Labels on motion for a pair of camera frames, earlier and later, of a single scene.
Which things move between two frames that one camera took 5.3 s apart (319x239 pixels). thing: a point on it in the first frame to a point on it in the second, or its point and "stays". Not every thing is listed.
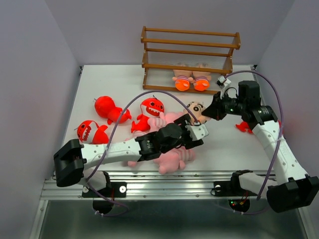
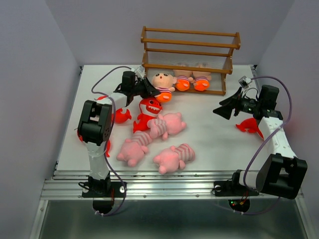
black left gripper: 189,143 to 150,90
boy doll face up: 182,78 stays
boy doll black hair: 197,108 to 163,81
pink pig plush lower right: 172,161 stays
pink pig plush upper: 155,124 stays
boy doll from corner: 202,81 stays
